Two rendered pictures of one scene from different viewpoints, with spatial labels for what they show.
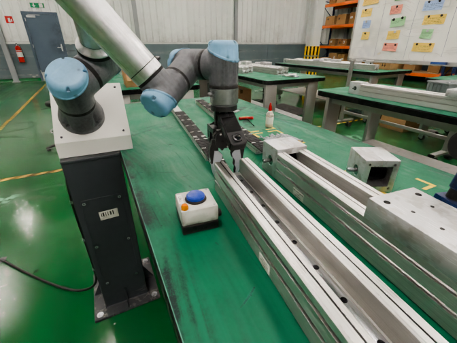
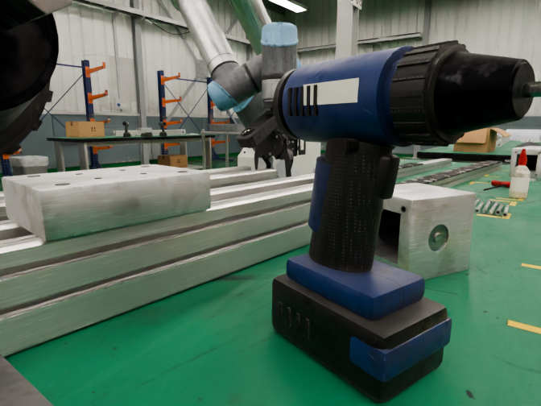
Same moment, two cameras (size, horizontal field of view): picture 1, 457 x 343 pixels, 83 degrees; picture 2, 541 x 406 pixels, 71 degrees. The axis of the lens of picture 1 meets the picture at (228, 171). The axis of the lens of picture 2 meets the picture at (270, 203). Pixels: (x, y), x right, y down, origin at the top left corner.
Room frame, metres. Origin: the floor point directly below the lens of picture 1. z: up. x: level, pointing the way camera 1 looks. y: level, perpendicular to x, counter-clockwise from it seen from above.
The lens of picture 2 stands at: (0.30, -0.73, 0.95)
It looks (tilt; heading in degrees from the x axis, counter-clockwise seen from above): 12 degrees down; 63
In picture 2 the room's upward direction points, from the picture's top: straight up
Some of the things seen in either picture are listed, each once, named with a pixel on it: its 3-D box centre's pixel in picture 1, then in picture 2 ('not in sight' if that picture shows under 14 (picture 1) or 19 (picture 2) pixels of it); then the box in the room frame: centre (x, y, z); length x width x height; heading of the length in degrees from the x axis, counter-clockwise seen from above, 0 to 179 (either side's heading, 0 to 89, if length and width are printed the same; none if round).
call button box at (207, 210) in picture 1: (200, 209); not in sight; (0.48, 0.06, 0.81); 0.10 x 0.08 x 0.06; 110
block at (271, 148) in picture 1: (279, 157); not in sight; (0.74, -0.16, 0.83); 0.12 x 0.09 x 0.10; 110
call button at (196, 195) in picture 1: (195, 197); not in sight; (0.48, 0.07, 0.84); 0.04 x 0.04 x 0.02
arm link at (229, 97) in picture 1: (222, 96); (278, 92); (0.70, 0.01, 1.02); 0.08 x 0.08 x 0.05
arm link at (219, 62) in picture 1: (222, 64); (279, 53); (0.70, 0.02, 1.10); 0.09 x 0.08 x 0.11; 60
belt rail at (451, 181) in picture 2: (219, 118); (456, 176); (1.34, 0.04, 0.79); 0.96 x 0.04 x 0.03; 20
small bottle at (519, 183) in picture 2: (269, 114); (521, 173); (1.24, -0.20, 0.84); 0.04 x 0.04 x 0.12
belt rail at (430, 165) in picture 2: (184, 121); (398, 171); (1.28, 0.22, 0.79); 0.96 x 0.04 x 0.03; 20
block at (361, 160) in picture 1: (366, 169); (405, 225); (0.66, -0.39, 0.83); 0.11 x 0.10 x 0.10; 89
